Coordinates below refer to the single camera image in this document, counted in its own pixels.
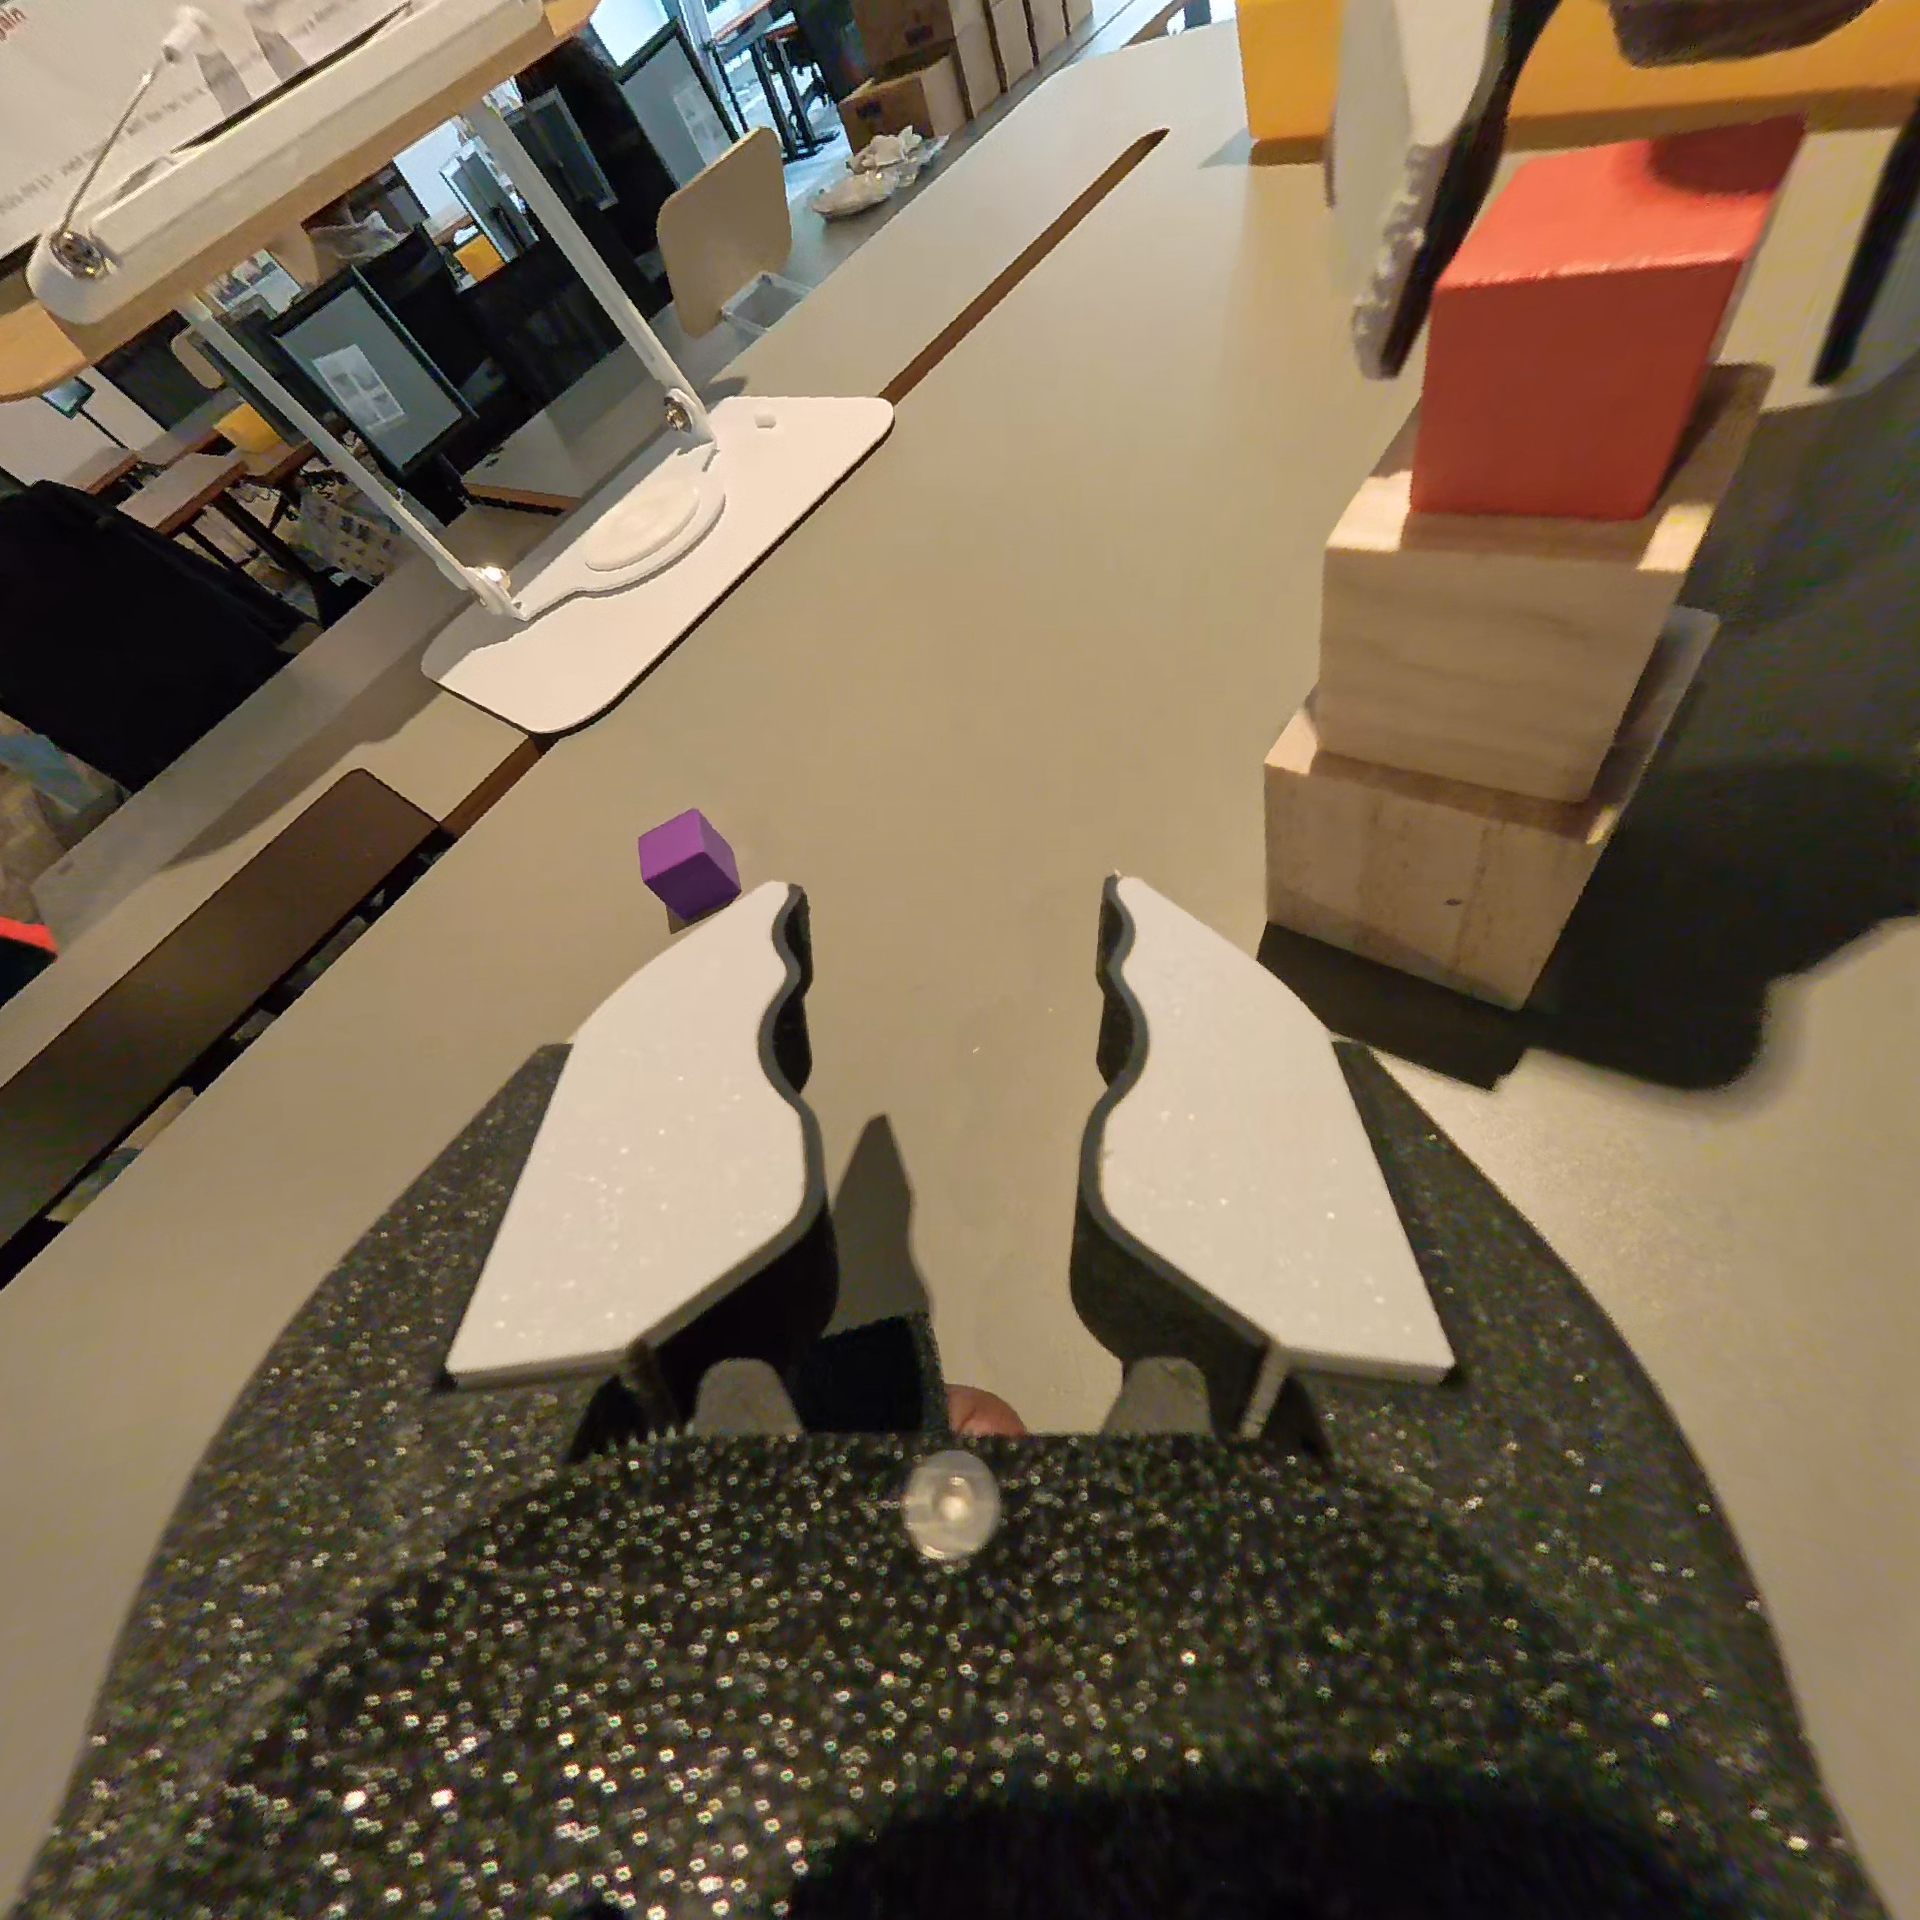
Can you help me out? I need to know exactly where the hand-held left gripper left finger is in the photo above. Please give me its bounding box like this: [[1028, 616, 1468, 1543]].
[[448, 879, 836, 1439]]

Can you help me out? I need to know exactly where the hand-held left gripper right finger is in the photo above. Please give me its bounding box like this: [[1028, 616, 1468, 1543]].
[[1071, 872, 1462, 1439]]

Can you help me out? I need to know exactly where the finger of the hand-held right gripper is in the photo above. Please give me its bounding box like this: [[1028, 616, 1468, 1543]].
[[1812, 140, 1920, 388], [1327, 0, 1562, 382]]

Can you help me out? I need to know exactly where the red wooden cube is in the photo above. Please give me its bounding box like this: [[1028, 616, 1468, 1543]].
[[1414, 113, 1811, 522]]

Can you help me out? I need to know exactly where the purple wooden cube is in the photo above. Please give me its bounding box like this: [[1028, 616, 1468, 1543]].
[[636, 808, 742, 923]]

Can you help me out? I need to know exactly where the large tan wooden cube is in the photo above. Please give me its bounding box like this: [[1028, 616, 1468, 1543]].
[[1265, 609, 1723, 1010]]

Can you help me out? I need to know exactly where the medium light wooden cube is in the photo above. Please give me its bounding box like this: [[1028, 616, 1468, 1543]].
[[1309, 363, 1777, 804]]

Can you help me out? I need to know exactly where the large yellow plastic bin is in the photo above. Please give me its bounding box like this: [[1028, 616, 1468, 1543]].
[[1237, 0, 1920, 167]]

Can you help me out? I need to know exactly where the pile of cardboard boxes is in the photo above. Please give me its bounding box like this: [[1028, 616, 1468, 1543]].
[[836, 0, 1097, 153]]

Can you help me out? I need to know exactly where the white crumpled plastic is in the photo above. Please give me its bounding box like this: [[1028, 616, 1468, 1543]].
[[818, 132, 948, 219]]

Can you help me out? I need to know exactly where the white document holder stand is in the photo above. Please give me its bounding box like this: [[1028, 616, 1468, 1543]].
[[27, 0, 895, 738]]

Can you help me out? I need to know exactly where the beige chair back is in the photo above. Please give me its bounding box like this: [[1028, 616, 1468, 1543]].
[[657, 127, 793, 339]]

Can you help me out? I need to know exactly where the black office chair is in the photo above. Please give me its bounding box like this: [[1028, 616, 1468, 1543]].
[[0, 481, 308, 789]]

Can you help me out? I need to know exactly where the dark display screen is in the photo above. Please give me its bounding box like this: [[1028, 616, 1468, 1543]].
[[272, 272, 483, 514]]

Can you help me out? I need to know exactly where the instruction sheet on clipboard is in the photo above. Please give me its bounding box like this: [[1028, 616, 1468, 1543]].
[[0, 0, 601, 403]]

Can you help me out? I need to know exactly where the printed instruction sheet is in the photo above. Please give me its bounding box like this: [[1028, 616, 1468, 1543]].
[[0, 0, 415, 257]]

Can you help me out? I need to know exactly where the dark table cable flap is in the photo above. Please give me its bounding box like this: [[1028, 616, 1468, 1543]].
[[0, 769, 445, 1246]]

